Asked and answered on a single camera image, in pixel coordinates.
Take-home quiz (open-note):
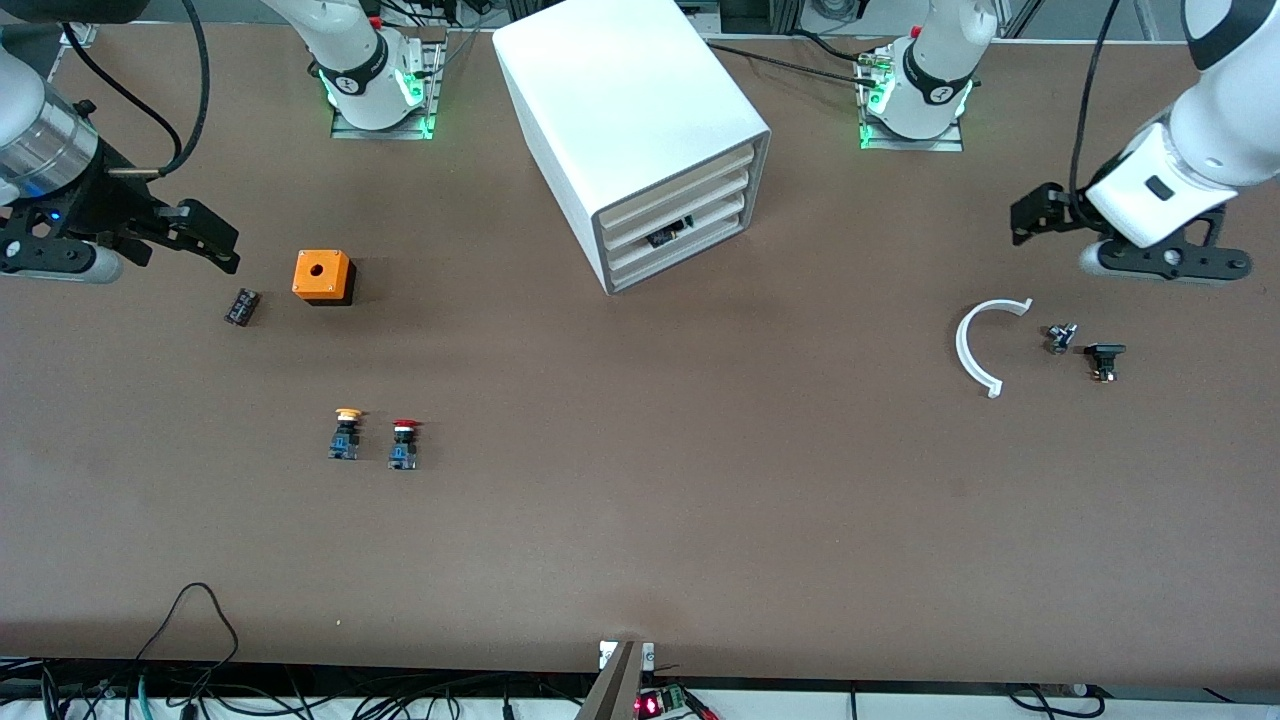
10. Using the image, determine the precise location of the orange button box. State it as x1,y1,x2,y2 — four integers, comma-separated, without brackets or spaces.
292,249,357,307

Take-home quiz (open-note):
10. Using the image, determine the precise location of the yellow push button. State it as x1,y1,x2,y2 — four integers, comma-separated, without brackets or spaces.
328,407,367,461

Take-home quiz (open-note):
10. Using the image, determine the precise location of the white curved plastic piece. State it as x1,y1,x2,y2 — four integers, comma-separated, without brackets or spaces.
955,298,1034,399

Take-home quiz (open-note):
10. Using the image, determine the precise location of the circuit board with red light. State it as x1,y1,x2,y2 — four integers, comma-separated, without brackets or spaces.
635,685,721,720

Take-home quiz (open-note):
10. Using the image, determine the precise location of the black right camera bracket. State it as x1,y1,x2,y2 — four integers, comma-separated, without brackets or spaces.
0,205,151,273

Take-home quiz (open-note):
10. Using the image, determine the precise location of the black camera bracket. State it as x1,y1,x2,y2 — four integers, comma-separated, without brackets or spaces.
0,205,151,273
1100,200,1253,284

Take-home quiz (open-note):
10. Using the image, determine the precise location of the black left camera bracket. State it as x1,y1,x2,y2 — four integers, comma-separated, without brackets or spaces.
1100,200,1253,284

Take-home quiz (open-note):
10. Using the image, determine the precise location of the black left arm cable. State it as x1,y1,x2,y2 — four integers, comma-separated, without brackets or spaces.
1070,0,1121,201

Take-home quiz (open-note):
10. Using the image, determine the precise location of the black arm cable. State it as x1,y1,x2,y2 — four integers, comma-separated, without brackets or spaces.
1070,0,1121,201
60,0,211,179

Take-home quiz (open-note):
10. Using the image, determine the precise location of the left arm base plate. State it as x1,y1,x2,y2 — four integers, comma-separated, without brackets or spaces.
857,45,966,153

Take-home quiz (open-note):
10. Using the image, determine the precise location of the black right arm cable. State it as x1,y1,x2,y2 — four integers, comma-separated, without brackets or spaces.
60,0,211,179

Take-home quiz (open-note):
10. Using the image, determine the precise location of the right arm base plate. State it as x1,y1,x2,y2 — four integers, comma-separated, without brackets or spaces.
330,40,446,141

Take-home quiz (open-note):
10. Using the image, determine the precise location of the thin black cable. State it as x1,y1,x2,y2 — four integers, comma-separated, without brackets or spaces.
700,40,886,81

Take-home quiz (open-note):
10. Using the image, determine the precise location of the black looped cable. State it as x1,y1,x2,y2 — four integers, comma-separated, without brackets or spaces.
135,583,241,691

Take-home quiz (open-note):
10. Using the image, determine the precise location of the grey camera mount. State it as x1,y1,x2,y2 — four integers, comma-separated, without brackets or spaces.
575,640,656,720

